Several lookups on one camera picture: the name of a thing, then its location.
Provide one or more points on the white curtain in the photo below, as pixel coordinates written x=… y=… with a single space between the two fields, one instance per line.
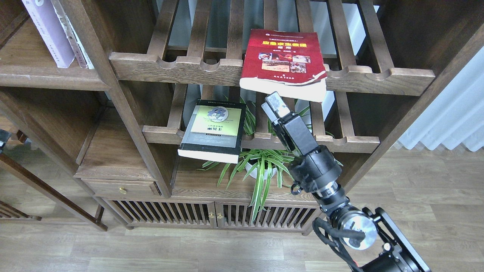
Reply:
x=456 y=116

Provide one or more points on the worn standing book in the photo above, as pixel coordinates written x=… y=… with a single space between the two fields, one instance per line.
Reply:
x=76 y=45

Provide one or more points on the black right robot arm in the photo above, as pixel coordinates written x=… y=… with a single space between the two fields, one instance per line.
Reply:
x=347 y=225

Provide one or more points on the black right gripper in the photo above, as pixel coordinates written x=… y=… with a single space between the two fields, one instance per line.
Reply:
x=314 y=168

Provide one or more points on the red cover book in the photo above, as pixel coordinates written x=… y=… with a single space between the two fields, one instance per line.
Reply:
x=289 y=63

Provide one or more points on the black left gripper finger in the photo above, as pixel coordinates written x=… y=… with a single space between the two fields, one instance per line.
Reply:
x=4 y=137

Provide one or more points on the black and green book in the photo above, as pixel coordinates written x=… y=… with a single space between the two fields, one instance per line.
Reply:
x=214 y=131

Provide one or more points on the lavender cover book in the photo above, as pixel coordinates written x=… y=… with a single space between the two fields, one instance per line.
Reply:
x=46 y=21

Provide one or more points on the green spider plant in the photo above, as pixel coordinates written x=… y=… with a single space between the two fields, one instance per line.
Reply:
x=264 y=164

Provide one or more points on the dark wooden bookshelf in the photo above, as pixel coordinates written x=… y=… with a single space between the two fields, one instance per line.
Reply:
x=119 y=124

